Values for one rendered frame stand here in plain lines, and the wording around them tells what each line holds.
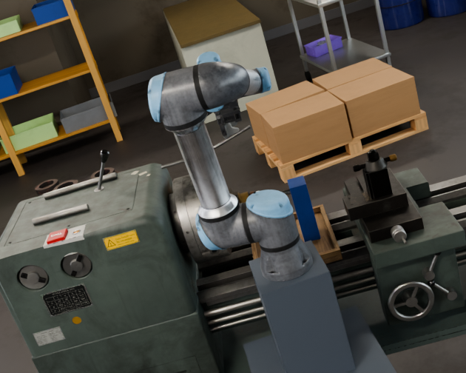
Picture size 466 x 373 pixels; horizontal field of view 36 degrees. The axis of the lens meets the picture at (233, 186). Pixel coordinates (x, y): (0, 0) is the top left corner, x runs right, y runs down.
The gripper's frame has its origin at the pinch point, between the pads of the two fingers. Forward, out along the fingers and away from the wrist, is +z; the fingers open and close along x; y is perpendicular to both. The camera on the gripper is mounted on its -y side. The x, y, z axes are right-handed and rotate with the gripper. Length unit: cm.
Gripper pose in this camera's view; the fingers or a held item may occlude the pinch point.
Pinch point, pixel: (225, 136)
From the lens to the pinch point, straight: 246.9
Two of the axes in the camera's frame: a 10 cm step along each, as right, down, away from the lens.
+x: -1.7, -7.3, 6.6
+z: 2.1, 6.3, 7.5
